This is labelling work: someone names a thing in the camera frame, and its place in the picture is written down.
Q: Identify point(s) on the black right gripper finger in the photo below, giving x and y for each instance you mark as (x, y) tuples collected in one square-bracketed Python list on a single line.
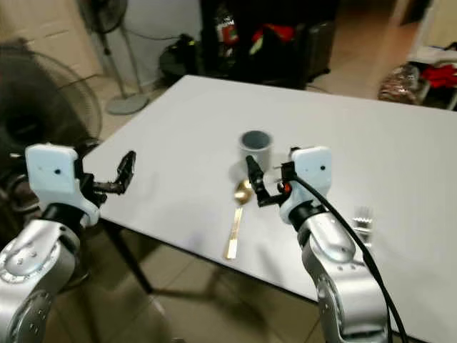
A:
[(258, 182), (290, 166)]

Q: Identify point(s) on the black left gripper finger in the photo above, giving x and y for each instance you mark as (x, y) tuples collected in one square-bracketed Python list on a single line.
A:
[(126, 170)]

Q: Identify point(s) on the red cloth on cabinet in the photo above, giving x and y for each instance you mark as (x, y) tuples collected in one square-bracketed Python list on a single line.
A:
[(275, 32)]

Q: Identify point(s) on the patterned brown bag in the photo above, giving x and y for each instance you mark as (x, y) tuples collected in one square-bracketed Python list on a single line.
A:
[(400, 84)]

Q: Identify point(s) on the silver fork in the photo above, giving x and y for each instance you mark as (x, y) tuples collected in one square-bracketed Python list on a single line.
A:
[(364, 223)]

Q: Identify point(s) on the gold spoon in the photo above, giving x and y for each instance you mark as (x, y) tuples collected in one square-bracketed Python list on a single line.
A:
[(234, 232)]

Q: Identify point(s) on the large black fan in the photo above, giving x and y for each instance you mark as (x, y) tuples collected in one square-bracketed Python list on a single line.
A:
[(43, 107)]

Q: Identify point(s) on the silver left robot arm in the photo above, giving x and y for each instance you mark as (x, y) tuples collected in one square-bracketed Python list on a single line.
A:
[(28, 275)]

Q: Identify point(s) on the black bag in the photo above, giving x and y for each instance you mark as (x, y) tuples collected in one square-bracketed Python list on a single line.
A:
[(182, 61)]

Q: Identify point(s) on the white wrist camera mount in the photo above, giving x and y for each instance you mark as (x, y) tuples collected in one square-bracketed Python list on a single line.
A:
[(313, 175), (53, 175)]

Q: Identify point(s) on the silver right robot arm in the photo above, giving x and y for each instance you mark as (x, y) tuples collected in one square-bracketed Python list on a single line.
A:
[(346, 293)]

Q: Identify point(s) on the black table leg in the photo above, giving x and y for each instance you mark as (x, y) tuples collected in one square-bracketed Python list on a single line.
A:
[(128, 257)]

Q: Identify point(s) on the black cabinet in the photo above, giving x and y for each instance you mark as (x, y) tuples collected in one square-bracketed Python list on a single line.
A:
[(307, 50)]

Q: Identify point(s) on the grey standing fan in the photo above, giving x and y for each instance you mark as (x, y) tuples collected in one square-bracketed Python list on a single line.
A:
[(125, 106)]

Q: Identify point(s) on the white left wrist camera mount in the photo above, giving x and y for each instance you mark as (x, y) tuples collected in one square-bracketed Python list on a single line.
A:
[(53, 175)]

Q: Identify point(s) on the grey cup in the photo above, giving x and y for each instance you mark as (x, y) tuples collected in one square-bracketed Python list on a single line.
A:
[(260, 153)]

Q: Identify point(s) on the white door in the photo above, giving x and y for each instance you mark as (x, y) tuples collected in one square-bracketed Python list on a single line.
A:
[(50, 28)]

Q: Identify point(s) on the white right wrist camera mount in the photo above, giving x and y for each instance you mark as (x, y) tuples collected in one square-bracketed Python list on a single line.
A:
[(313, 175)]

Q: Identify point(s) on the red fabric item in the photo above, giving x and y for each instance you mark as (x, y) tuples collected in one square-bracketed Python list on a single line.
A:
[(441, 75)]

